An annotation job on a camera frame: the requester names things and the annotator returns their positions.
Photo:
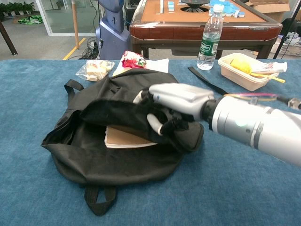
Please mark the cardboard box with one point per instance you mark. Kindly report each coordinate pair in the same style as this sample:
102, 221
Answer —
270, 9

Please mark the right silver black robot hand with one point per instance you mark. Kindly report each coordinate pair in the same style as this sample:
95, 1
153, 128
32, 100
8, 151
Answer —
178, 95

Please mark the yellow round sponge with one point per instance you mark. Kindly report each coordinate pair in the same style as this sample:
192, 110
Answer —
242, 66

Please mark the blue table cloth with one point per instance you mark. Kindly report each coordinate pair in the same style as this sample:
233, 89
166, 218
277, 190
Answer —
235, 188

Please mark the brown mahjong table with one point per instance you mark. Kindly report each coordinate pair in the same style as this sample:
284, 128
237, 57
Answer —
164, 30

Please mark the red snack packet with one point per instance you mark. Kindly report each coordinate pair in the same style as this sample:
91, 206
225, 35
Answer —
132, 60

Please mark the brown spiral notebook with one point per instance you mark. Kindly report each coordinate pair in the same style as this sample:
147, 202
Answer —
124, 139

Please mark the wooden pole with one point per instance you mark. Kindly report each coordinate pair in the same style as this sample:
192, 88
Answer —
75, 23

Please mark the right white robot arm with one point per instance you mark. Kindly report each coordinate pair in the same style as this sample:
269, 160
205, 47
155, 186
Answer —
258, 127

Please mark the white plastic basket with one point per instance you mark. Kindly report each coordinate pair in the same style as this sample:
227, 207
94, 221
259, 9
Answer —
291, 48

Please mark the black fabric backpack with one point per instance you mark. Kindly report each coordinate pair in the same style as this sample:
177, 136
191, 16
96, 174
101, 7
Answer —
113, 164

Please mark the cream paper sheet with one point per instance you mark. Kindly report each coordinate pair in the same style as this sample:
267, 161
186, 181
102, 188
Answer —
157, 64

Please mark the clear plastic water bottle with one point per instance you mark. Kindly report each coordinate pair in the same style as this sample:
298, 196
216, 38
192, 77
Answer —
209, 47

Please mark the black tripod stand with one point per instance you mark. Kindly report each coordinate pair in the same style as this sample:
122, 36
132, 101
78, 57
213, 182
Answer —
278, 47

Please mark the yellow thin stick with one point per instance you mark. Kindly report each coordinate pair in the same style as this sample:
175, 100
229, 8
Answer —
270, 77

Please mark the green fabric heap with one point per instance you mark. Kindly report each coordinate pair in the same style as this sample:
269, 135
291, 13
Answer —
30, 20

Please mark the bagged bread snack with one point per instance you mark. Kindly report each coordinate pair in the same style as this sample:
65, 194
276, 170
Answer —
95, 69

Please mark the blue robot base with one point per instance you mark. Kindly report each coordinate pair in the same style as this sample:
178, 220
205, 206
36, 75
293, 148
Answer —
113, 33

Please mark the white toothpaste tube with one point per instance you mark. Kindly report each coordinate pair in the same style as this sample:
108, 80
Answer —
270, 67

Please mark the dark table leg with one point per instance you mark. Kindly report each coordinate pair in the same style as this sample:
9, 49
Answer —
8, 40

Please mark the beige rectangular tray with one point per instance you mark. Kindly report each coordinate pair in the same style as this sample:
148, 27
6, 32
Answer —
237, 75

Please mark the green potted plants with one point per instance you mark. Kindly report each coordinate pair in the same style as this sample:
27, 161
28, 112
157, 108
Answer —
16, 7

